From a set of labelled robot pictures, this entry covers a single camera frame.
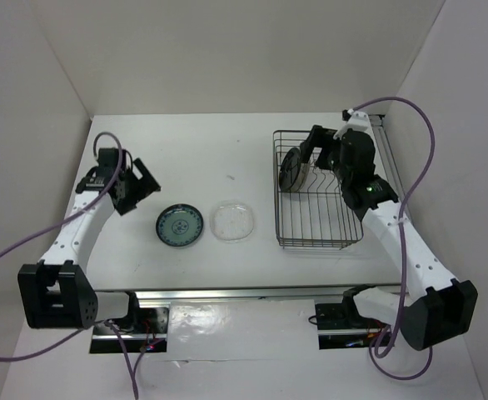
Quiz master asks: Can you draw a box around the smoky glass square plate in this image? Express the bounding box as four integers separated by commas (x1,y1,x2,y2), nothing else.
290,162,311,193

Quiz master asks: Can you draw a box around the black round plate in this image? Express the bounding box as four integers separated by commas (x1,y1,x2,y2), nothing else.
278,147,301,193

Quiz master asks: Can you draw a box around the blue patterned round plate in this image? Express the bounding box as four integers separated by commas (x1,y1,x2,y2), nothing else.
155,203,205,248

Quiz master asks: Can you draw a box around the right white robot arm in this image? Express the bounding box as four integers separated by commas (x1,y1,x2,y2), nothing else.
300,125,478,351

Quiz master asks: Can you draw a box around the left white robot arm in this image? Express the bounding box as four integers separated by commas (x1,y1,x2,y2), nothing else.
17,147,161,333

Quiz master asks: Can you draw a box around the clear glass square plate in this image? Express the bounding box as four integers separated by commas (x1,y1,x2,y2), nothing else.
209,201,255,243

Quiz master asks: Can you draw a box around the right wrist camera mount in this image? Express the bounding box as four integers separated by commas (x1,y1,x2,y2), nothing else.
334,108,371,140

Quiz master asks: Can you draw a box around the grey wire dish rack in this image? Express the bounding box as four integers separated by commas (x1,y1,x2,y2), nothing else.
272,130,363,251

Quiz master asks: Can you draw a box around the aluminium rail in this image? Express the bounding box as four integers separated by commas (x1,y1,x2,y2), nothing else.
93,283,407,304

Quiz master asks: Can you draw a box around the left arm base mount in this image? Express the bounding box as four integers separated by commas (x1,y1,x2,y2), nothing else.
89,304,170,354

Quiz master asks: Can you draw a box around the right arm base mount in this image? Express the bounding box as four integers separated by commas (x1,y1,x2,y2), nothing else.
307,299,385,350

